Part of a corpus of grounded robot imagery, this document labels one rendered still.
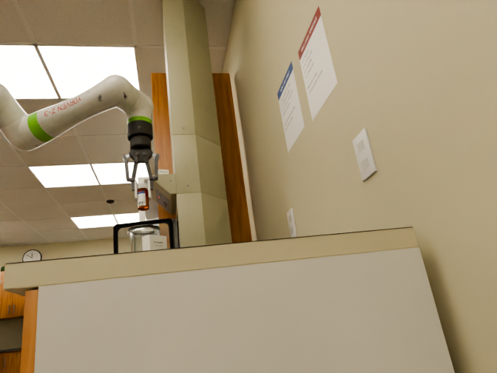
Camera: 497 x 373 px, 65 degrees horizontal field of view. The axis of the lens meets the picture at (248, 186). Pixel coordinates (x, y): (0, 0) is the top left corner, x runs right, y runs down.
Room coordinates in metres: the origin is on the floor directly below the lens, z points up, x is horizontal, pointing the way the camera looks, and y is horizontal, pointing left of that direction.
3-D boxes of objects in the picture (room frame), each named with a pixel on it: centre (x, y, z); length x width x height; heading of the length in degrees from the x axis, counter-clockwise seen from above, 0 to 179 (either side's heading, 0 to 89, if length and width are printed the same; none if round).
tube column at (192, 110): (1.85, 0.24, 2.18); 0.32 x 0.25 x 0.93; 13
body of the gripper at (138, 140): (1.30, 0.38, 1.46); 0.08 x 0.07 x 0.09; 104
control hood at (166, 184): (1.80, 0.42, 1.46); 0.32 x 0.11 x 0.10; 13
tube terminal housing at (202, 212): (1.85, 0.24, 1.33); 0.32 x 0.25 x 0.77; 13
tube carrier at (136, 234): (1.30, 0.38, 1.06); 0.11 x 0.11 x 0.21
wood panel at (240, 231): (2.07, 0.26, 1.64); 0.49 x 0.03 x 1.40; 103
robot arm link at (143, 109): (1.29, 0.38, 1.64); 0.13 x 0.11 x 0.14; 162
